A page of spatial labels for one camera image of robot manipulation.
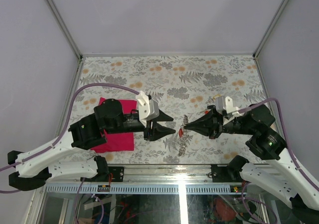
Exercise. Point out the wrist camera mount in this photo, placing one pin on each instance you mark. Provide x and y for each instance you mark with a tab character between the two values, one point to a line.
225	107
147	108

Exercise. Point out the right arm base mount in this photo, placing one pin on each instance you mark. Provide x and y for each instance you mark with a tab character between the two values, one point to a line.
224	171

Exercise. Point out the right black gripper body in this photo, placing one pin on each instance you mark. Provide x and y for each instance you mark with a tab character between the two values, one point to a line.
236	125

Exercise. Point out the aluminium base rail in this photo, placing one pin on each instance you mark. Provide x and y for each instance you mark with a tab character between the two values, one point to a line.
154	179

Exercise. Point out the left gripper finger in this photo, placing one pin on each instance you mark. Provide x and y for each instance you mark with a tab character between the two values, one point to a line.
155	131
163	117

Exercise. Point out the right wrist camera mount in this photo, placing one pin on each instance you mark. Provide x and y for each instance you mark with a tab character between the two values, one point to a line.
225	107

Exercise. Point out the red cloth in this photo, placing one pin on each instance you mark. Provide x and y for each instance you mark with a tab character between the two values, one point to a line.
121	141

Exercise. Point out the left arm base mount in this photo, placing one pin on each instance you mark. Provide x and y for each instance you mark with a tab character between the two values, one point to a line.
106	173

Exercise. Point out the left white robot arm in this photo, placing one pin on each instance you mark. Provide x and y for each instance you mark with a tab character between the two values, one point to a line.
35	168

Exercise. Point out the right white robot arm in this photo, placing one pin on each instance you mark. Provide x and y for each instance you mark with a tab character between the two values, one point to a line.
299	190

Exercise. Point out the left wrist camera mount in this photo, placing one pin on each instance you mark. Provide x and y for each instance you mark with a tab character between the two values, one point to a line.
147	108

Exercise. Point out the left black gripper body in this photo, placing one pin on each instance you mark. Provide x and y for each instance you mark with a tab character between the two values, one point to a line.
130	125

